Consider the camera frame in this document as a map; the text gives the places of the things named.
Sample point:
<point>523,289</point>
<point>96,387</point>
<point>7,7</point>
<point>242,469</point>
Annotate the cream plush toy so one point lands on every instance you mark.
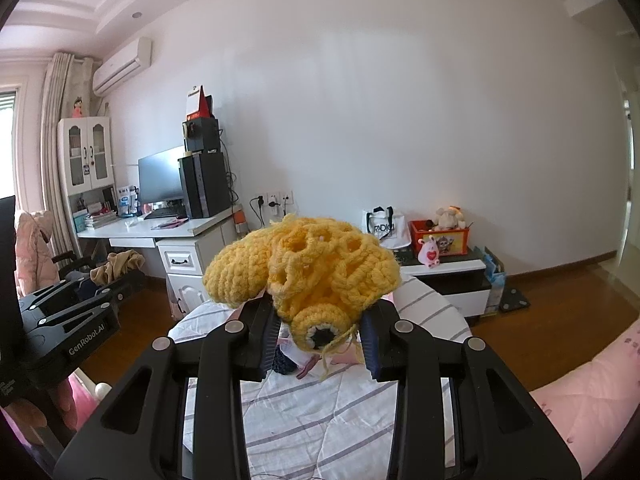
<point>450,217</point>

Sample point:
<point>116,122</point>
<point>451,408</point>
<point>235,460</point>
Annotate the black office chair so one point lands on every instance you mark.
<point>75,270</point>

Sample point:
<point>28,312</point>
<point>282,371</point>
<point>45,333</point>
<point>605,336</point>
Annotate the pink padded jacket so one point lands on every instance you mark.
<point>35,255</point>

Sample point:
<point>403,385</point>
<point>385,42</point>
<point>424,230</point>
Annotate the window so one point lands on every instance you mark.
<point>7,145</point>

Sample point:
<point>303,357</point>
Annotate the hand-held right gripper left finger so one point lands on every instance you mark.
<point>270,342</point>

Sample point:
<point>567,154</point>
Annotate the white desk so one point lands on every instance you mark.
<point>190,255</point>

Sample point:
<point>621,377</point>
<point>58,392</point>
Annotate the tan fabric item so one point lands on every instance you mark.
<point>117,265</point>

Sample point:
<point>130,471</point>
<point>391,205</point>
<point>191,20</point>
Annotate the navy blue scrunchie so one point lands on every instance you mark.
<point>284,361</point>

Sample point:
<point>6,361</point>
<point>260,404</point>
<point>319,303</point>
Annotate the blue white packets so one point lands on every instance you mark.
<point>127,201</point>

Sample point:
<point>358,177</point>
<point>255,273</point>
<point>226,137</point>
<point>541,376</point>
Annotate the black keyboard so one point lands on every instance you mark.
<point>165,213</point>

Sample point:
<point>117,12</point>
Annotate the white door frame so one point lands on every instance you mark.
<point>627,170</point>

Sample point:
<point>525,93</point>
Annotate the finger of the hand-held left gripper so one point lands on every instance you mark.
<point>80,310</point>
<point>50,295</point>

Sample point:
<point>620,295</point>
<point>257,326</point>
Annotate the pink pens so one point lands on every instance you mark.
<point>170,223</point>

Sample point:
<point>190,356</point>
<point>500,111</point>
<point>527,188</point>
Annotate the black metal stand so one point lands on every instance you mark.
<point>515,301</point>

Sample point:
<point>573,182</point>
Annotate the white air conditioner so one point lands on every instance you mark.
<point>120,67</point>

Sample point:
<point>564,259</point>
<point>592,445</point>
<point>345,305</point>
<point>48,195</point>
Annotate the wall power outlets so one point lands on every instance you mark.
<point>275,198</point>

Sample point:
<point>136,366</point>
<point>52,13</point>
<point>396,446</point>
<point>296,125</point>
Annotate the pink plush toy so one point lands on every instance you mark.
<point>430,254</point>

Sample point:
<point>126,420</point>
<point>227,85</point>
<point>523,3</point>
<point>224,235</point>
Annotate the black speaker box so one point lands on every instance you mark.
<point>202,136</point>

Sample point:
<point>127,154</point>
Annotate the pink bed cover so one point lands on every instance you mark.
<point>80,395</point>

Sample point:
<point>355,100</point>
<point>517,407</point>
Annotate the orange capped bottle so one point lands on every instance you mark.
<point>241,222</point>

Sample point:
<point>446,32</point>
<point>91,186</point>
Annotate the white tote bag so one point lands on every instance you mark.
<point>387,230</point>

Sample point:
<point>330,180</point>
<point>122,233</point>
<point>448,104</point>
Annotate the stack of books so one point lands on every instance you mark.
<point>97,220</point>

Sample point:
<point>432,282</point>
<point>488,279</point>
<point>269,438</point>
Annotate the yellow plush toy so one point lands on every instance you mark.
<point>300,260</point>

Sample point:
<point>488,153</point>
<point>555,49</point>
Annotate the black white low cabinet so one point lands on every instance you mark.
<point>460,285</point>

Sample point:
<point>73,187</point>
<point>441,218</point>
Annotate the small doll figure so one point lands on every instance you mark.
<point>78,109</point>

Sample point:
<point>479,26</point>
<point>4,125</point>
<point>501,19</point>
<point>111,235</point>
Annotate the red toy box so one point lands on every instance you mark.
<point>450,242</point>

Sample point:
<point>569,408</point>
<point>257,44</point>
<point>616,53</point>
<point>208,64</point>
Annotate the white glass-door cabinet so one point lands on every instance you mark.
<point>85,155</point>

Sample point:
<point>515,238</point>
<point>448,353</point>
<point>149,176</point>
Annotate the black computer tower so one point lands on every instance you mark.
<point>205,185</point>

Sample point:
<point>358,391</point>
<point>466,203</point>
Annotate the black computer monitor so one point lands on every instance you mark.
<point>160,175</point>

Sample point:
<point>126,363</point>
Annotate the pink printed quilted fabric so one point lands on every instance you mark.
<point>590,395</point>

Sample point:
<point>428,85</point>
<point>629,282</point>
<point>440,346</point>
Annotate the white striped quilt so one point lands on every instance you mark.
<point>310,420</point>

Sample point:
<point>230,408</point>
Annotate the red paper bag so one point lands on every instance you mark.
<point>202,105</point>

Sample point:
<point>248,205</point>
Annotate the beige curtain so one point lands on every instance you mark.
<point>57,110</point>

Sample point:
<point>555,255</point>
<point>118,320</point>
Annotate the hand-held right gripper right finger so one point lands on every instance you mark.
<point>371,347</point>

